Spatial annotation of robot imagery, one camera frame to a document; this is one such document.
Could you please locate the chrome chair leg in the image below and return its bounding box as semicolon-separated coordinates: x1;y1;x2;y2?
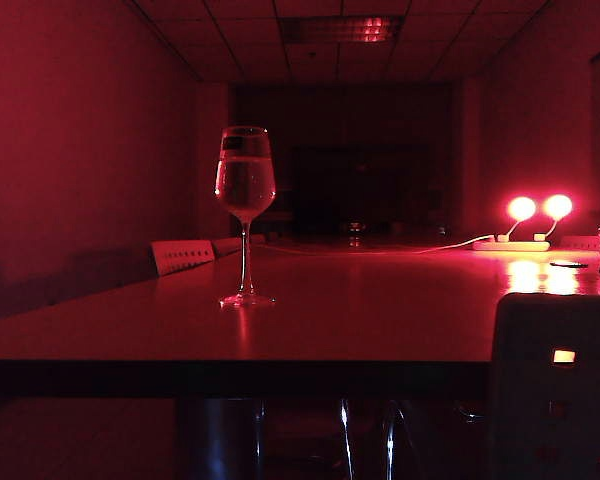
339;399;356;480
382;402;399;480

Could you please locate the clear stemmed wine glass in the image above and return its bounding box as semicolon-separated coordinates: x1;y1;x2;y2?
213;125;277;308

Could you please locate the white power strip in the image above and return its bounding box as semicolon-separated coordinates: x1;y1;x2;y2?
472;239;552;253

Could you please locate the dark wall screen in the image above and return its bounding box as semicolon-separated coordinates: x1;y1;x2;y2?
291;143;432;237

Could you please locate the ceiling light panel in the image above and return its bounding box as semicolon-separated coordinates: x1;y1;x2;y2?
279;14;407;46

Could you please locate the dark perforated chair back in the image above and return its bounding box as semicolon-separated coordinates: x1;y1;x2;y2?
488;292;600;480

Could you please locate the dark table pedestal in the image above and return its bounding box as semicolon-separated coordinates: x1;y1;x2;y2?
173;397;267;480

